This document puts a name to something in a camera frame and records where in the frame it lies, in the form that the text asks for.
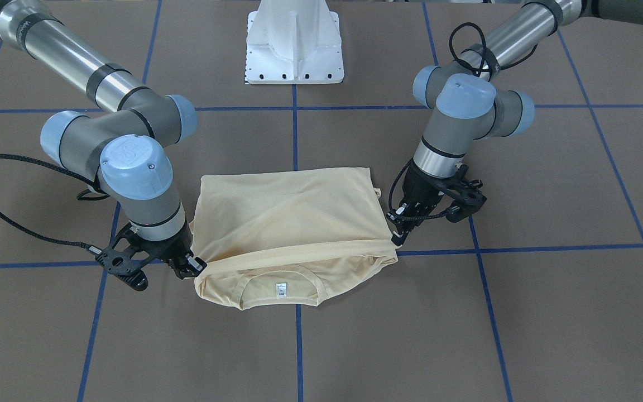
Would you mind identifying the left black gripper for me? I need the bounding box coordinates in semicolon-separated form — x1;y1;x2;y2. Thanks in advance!
386;162;487;246

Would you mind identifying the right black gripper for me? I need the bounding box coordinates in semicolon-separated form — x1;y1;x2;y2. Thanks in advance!
95;222;207;291

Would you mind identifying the beige long-sleeve printed shirt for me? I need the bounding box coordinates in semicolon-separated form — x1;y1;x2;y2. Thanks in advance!
191;167;398;310

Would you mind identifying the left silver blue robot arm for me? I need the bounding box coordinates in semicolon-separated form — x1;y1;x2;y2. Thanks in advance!
386;1;643;246

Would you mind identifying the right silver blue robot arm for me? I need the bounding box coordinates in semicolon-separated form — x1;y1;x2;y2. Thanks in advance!
0;1;206;291

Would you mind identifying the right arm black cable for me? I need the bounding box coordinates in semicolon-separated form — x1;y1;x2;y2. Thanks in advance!
0;154;110;255

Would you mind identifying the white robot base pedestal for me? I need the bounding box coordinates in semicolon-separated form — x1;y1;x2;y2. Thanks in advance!
244;1;345;85

